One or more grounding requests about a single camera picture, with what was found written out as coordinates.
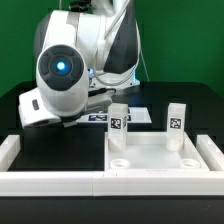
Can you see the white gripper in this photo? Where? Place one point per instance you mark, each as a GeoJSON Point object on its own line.
{"type": "Point", "coordinates": [35, 111]}

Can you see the white square tabletop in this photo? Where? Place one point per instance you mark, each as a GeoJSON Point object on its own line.
{"type": "Point", "coordinates": [147, 151]}

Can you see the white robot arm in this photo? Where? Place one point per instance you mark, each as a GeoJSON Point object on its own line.
{"type": "Point", "coordinates": [71, 48]}

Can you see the white U-shaped fence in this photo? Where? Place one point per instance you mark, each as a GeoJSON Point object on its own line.
{"type": "Point", "coordinates": [113, 182]}

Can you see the white marker base plate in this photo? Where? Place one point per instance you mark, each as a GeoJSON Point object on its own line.
{"type": "Point", "coordinates": [137, 115]}

